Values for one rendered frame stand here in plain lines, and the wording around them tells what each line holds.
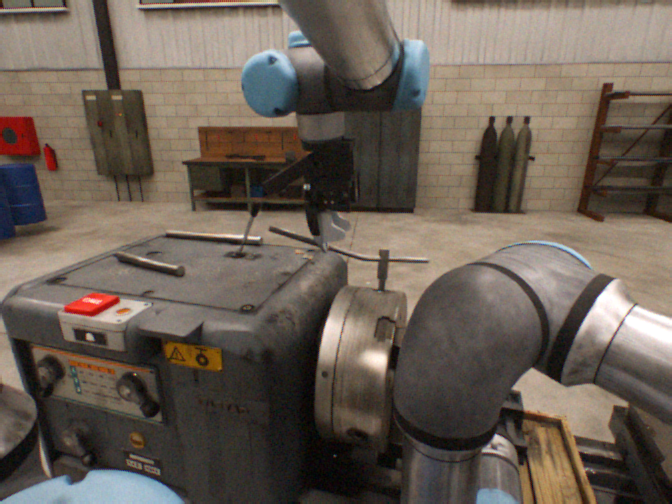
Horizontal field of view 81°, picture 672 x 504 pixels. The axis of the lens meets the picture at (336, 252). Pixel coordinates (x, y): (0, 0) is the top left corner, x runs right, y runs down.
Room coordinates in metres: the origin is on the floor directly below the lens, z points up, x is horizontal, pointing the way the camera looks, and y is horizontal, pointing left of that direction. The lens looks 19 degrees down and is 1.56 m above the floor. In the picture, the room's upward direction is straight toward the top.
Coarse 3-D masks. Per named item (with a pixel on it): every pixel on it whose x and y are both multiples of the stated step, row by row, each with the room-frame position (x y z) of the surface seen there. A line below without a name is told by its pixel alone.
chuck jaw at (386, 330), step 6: (384, 318) 0.63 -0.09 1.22; (378, 324) 0.62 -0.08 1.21; (384, 324) 0.62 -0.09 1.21; (390, 324) 0.62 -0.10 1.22; (378, 330) 0.61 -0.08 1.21; (384, 330) 0.61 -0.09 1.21; (390, 330) 0.61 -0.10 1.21; (396, 330) 0.62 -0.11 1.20; (402, 330) 0.62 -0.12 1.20; (378, 336) 0.60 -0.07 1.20; (384, 336) 0.60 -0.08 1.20; (390, 336) 0.60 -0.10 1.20; (396, 336) 0.61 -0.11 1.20; (402, 336) 0.61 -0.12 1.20; (396, 342) 0.60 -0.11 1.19; (396, 348) 0.60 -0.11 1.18; (396, 354) 0.61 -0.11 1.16; (396, 360) 0.62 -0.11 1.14; (396, 366) 0.64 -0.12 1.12
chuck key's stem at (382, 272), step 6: (384, 252) 0.74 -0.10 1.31; (384, 258) 0.73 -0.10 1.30; (378, 264) 0.74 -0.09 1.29; (384, 264) 0.73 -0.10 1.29; (378, 270) 0.73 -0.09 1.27; (384, 270) 0.73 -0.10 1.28; (378, 276) 0.73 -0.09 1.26; (384, 276) 0.73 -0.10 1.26; (378, 282) 0.73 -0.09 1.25; (384, 282) 0.73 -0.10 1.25; (378, 288) 0.73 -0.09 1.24; (384, 288) 0.73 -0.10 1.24
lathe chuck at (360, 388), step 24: (360, 288) 0.73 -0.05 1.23; (360, 312) 0.64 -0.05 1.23; (384, 312) 0.64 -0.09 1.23; (360, 336) 0.60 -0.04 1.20; (360, 360) 0.57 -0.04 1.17; (384, 360) 0.56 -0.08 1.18; (336, 384) 0.56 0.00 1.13; (360, 384) 0.55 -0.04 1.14; (384, 384) 0.54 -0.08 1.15; (336, 408) 0.55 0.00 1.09; (360, 408) 0.54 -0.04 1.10; (384, 408) 0.54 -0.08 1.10; (336, 432) 0.56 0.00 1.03; (384, 432) 0.55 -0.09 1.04
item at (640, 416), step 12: (636, 408) 0.69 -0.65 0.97; (636, 420) 0.67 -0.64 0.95; (648, 420) 0.66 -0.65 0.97; (660, 420) 0.66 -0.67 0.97; (636, 432) 0.67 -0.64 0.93; (648, 432) 0.63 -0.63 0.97; (660, 432) 0.62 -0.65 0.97; (648, 444) 0.62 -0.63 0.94; (660, 444) 0.59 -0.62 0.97; (660, 456) 0.57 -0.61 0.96
